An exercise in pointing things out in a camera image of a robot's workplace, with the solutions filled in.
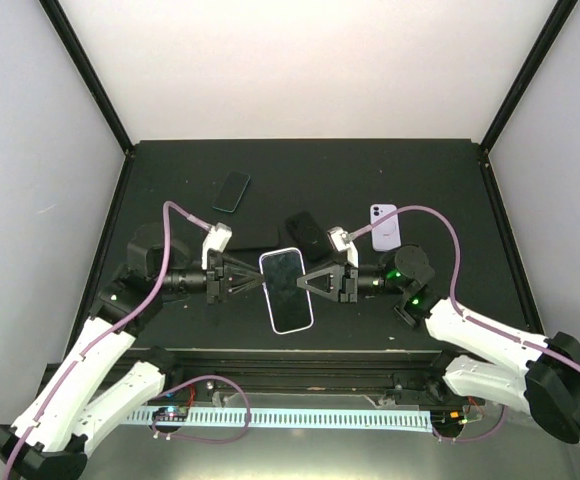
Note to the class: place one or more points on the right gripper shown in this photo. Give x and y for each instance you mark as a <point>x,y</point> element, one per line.
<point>341,287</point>

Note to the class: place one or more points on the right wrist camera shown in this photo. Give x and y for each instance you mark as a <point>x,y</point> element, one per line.
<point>342,242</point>

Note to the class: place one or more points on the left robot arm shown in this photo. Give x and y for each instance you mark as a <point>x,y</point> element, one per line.
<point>57,434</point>

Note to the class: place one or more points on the black flat phone case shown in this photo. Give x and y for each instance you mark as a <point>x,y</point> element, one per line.
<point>251,237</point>

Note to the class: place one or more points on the white slotted cable duct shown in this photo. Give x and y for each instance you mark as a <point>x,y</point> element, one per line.
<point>285,418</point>

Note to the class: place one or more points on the small circuit board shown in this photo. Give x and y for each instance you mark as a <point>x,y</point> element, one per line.
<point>170,414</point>

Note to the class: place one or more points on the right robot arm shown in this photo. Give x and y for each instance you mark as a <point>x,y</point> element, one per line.
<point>529,373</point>

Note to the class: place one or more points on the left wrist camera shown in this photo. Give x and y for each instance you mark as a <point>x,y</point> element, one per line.
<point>216,240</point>

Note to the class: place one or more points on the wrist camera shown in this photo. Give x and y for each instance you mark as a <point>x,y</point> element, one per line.
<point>216,240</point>
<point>342,242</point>

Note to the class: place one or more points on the black magsafe phone case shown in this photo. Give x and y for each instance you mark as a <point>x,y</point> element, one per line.
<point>309,236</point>

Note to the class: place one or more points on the lilac magsafe cased phone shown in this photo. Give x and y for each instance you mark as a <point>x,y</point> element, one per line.
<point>386,236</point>

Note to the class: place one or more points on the lilac phone case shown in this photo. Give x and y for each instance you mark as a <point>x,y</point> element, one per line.
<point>269,300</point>

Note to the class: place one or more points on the teal edged phone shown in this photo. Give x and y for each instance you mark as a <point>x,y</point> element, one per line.
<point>231,192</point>

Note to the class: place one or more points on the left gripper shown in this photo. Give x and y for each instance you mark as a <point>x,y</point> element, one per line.
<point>221,264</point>

